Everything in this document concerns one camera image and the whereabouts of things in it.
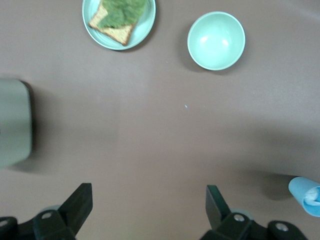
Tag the pale green plate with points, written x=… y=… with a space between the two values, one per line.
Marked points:
x=145 y=27

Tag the pale green bowl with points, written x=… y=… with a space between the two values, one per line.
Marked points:
x=216 y=40

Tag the beige and steel toaster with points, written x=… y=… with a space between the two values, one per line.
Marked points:
x=15 y=122

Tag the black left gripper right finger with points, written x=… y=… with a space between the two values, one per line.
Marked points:
x=220 y=220

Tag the green lettuce leaf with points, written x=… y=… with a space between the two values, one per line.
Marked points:
x=120 y=12

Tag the blue cup with white filling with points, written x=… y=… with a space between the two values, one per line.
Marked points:
x=298 y=190

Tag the white filling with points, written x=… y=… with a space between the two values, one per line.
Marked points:
x=312 y=196

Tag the brown bread slice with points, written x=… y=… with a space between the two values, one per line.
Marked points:
x=120 y=33

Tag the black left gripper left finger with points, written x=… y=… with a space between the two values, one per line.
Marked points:
x=75 y=212

